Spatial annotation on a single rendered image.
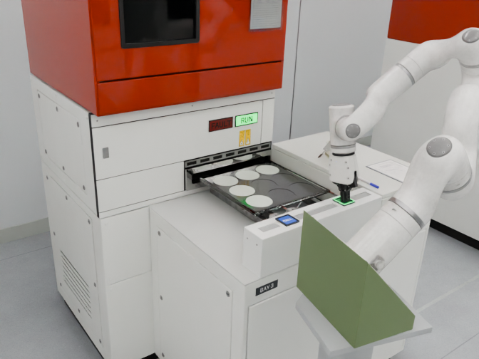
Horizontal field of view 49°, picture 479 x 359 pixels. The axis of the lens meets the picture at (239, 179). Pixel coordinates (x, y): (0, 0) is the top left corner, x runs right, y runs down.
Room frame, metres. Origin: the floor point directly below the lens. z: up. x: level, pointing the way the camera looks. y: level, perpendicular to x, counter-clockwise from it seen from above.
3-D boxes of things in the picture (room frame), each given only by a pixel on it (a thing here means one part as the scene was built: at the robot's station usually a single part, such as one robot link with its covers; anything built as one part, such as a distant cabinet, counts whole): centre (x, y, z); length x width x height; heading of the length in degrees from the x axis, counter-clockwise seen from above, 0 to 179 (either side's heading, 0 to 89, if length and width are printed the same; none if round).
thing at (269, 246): (1.55, -0.27, 0.89); 0.55 x 0.09 x 0.14; 127
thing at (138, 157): (1.94, 0.19, 1.02); 0.82 x 0.03 x 0.40; 127
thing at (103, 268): (2.21, 0.40, 0.41); 0.82 x 0.71 x 0.82; 127
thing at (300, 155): (2.03, -0.46, 0.89); 0.62 x 0.35 x 0.14; 37
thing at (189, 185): (2.04, 0.04, 0.89); 0.44 x 0.02 x 0.10; 127
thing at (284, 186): (1.88, -0.10, 0.90); 0.34 x 0.34 x 0.01; 37
